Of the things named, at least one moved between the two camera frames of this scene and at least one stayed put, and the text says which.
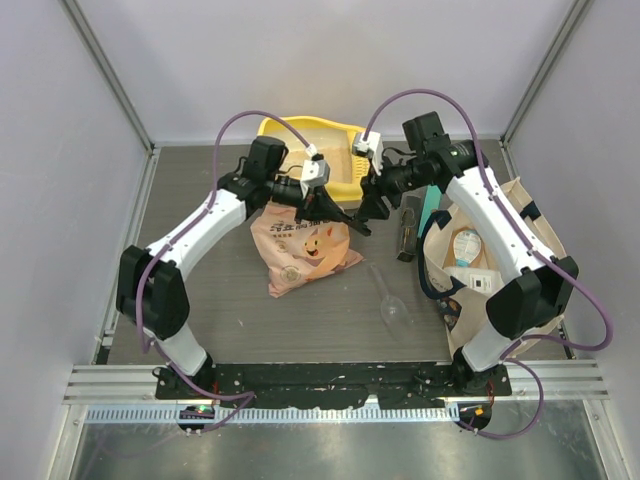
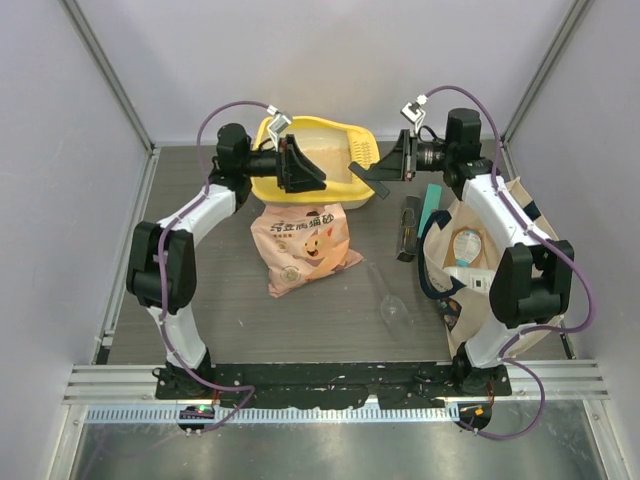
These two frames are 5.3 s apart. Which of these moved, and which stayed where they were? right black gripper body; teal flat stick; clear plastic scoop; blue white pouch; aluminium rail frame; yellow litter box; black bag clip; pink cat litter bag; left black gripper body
Moved: black bag clip; left black gripper body; right black gripper body
Stayed: blue white pouch; clear plastic scoop; pink cat litter bag; yellow litter box; teal flat stick; aluminium rail frame
